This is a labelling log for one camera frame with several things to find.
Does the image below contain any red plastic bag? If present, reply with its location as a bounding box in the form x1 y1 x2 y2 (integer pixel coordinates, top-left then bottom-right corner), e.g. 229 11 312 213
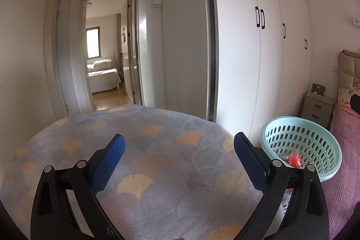
281 152 306 169

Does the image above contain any mint green plastic basket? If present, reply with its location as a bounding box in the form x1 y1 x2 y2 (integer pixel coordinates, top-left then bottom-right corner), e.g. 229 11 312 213
260 116 343 182

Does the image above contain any window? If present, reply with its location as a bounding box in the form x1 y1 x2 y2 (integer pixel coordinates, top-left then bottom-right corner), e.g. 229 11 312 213
86 27 101 59

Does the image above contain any dark picture frame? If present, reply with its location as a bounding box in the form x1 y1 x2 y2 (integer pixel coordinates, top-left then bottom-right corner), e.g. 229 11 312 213
311 83 326 96

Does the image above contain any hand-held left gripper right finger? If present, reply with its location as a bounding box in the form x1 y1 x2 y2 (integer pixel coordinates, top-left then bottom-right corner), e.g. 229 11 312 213
234 132 329 240

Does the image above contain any white hallway door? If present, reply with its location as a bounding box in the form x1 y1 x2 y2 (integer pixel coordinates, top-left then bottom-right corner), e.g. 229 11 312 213
126 0 136 104

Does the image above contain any beige nightstand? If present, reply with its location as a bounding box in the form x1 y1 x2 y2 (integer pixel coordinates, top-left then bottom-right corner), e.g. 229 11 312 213
301 92 335 128

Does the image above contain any beige curtain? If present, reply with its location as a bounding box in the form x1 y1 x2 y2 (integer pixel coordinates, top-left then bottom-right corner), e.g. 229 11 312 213
115 13 122 72

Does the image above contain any white sofa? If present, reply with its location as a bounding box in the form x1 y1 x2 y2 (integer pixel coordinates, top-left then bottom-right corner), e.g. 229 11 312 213
87 59 121 93

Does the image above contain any white sliding door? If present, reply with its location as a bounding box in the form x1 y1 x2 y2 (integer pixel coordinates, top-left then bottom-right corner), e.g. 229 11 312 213
137 0 218 120

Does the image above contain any pile of clothes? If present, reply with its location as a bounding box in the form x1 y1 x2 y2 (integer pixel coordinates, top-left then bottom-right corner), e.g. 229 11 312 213
337 87 360 106

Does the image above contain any white wardrobe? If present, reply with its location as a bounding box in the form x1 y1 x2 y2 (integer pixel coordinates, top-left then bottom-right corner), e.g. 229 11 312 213
208 0 313 139

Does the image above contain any beige padded headboard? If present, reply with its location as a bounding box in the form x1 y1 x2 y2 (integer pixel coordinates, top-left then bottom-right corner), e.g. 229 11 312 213
337 50 360 89

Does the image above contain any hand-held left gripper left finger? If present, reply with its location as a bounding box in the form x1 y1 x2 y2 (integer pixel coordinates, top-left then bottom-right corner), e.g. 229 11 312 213
30 134 126 240

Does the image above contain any bed with pink cover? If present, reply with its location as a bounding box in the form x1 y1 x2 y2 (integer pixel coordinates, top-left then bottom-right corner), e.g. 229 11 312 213
321 87 360 240

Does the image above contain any fan pattern printed blanket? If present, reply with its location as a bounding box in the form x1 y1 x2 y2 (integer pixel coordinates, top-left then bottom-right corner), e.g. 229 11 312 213
0 104 293 240

